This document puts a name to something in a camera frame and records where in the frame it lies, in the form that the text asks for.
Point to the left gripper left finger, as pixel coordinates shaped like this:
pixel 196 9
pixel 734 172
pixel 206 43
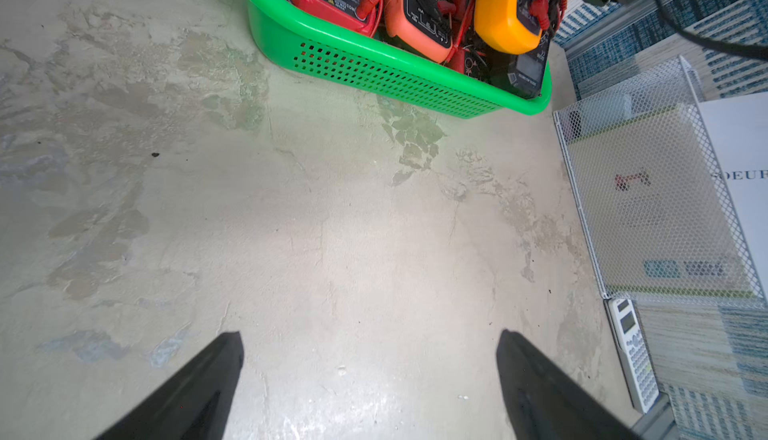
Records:
pixel 194 403

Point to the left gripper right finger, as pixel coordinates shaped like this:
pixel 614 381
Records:
pixel 542 402

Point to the green plastic basket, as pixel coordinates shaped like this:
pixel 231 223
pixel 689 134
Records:
pixel 303 43

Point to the small black multimeter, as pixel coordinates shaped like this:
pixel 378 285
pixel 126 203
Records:
pixel 520 75

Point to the white box upright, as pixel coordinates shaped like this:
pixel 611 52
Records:
pixel 738 130

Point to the white open file box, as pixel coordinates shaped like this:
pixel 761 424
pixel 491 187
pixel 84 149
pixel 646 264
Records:
pixel 658 217

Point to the orange Victor multimeter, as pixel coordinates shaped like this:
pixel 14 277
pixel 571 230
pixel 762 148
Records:
pixel 421 26

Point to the yellow multimeter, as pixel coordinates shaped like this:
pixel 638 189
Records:
pixel 511 26

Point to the white calculator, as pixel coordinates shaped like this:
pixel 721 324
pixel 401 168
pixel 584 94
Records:
pixel 633 354

